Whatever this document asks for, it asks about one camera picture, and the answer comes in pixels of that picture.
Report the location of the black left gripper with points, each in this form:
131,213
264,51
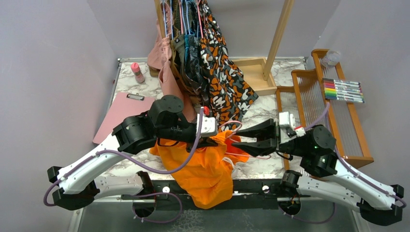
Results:
205,141

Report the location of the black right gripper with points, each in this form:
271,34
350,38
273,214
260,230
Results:
264,132

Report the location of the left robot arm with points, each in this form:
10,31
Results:
80,183

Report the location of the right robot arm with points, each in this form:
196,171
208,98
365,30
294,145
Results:
326,175

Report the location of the orange camouflage hanging shorts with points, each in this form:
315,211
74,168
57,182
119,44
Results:
229,94

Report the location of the dark patterned hanging shorts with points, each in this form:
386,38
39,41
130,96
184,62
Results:
190,34

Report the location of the pink hanging shorts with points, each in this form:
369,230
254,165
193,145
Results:
159,59

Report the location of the wooden tiered rack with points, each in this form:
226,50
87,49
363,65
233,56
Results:
305,98

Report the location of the wooden clothes rack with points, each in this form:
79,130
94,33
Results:
256,71

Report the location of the pink clipboard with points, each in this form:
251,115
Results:
123,106

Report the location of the pink bottle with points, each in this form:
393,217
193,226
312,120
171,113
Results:
136,70

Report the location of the pack of coloured markers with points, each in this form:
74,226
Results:
342,90

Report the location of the clear plastic cup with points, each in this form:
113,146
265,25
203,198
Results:
331,59

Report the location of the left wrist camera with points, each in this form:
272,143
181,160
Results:
207,126

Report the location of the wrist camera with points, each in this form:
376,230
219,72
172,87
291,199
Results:
207,126
287,126

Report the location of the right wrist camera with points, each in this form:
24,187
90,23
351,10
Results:
287,126

